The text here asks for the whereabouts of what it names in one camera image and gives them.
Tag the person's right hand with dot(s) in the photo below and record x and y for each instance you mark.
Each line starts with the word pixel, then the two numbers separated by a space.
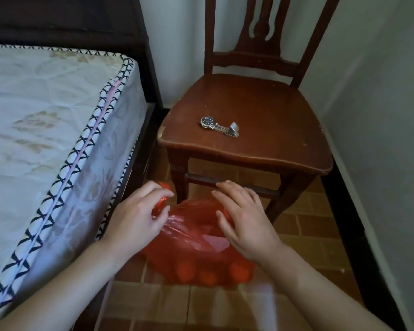
pixel 252 227

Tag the person's left hand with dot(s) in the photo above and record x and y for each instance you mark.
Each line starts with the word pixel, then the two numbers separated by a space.
pixel 134 220

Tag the red plastic bag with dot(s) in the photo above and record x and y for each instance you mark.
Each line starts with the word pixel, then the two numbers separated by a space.
pixel 193 237

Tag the silver metal wristwatch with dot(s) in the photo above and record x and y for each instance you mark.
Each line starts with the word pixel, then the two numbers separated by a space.
pixel 208 122

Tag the person's right forearm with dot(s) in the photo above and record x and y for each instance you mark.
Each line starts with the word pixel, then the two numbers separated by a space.
pixel 324 296

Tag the person's left forearm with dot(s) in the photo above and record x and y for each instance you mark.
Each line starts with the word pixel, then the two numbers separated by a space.
pixel 62 293

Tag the black baseboard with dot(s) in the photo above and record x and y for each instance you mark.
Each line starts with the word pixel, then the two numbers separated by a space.
pixel 358 237

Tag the dark wooden chair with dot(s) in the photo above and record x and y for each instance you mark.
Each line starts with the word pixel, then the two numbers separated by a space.
pixel 262 110

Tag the dark brown bed frame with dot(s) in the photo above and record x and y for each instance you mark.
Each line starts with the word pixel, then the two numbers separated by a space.
pixel 72 20

